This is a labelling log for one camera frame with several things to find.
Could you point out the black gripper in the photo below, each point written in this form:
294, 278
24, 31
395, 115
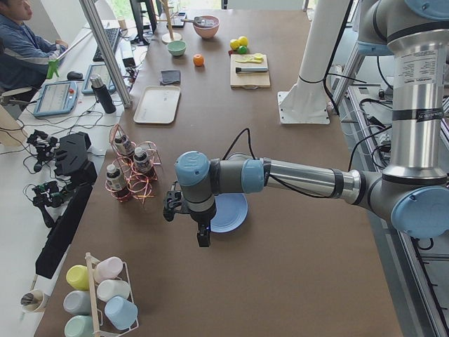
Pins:
200, 222

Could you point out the orange mandarin fruit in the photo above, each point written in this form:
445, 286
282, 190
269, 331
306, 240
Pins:
198, 60

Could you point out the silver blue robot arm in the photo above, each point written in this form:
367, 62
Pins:
410, 193

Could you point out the blue round plate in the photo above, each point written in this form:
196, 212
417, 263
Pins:
231, 212

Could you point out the tea bottle middle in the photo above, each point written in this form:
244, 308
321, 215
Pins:
141, 161

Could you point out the tea bottle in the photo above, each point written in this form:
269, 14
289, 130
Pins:
123, 145
141, 161
117, 184

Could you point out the pink cup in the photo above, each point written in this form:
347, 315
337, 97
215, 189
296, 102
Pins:
108, 269

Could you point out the tea bottle front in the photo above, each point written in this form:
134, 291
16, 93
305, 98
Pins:
117, 184

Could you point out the white cup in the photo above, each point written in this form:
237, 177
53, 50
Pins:
110, 288

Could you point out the light blue cup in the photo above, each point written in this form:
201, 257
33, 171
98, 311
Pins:
121, 312

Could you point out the tea bottle back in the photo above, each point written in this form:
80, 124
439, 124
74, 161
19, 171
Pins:
123, 145

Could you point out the yellow cup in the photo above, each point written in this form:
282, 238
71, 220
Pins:
77, 277

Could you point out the cream rabbit tray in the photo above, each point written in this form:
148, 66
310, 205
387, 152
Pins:
157, 105

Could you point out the black foam bar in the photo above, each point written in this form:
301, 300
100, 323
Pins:
61, 236

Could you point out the grey cup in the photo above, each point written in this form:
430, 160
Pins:
77, 303

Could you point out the mint green cup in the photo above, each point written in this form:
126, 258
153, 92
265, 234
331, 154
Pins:
79, 326

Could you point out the black gripper parts pile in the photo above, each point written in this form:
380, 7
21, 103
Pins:
70, 154

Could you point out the grey folded cloth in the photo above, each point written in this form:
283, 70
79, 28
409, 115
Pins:
170, 77

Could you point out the bamboo cutting board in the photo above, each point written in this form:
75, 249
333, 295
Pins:
259, 80

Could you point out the steel muddler black tip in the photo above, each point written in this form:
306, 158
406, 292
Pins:
251, 70

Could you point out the black water bottle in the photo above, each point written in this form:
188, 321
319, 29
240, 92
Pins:
102, 94

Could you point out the yellow plastic knife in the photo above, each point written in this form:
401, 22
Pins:
249, 60

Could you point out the paper cup with utensils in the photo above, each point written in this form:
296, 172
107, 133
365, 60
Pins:
34, 301

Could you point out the lemon slice upper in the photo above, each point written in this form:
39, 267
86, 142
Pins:
258, 56

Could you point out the green lime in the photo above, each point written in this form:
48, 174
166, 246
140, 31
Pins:
242, 50

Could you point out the mint green bowl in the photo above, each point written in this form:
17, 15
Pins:
177, 48

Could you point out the yellow lemon lower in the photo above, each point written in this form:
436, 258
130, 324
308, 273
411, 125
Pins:
234, 44

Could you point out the yellow lemon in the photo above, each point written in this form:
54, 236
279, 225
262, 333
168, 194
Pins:
243, 41
234, 44

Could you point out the yellow lemon upper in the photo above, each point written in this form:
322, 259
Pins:
243, 41

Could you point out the wooden stand round base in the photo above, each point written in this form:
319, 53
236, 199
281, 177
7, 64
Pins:
165, 17

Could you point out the blue teach pendant left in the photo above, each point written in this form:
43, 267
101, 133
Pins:
56, 98

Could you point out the black computer mouse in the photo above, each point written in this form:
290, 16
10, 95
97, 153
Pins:
74, 76

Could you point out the pink bowl with ice cubes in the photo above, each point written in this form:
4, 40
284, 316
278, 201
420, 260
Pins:
206, 26

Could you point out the black keyboard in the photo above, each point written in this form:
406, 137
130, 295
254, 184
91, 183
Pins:
113, 37

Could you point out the copper wire bottle rack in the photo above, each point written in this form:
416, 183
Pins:
140, 185

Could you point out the white wire cup rack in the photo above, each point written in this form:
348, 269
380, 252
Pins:
100, 326

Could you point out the white camera stand post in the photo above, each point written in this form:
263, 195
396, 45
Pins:
307, 101

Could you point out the aluminium frame post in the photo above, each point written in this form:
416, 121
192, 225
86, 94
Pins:
91, 14

